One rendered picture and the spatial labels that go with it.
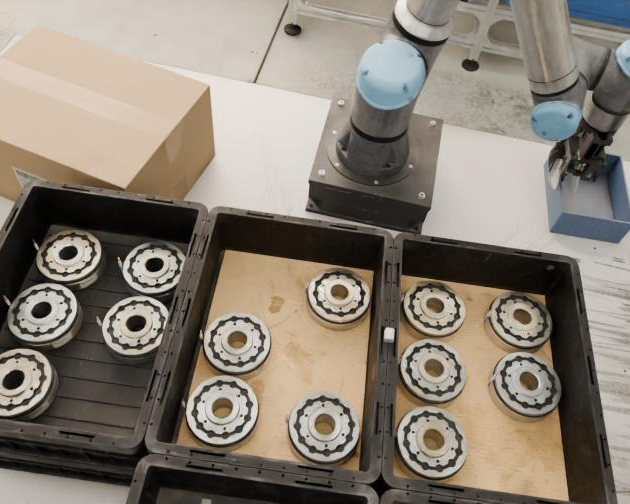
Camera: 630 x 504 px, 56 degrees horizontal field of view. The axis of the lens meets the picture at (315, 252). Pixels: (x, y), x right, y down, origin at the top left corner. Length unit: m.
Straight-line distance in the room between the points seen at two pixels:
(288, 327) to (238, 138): 0.58
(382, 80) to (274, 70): 1.66
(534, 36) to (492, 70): 1.96
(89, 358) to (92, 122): 0.44
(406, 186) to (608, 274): 0.46
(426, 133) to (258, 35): 1.69
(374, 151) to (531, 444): 0.59
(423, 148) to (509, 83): 1.64
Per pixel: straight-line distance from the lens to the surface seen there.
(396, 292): 0.91
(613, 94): 1.20
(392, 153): 1.20
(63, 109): 1.23
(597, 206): 1.48
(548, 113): 1.04
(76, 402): 0.96
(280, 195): 1.30
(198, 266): 0.92
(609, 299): 1.34
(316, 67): 2.75
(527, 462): 0.97
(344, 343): 0.97
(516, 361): 0.99
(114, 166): 1.10
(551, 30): 0.99
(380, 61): 1.11
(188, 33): 2.92
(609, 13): 2.83
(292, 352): 0.95
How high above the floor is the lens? 1.69
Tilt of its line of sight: 55 degrees down
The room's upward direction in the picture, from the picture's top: 8 degrees clockwise
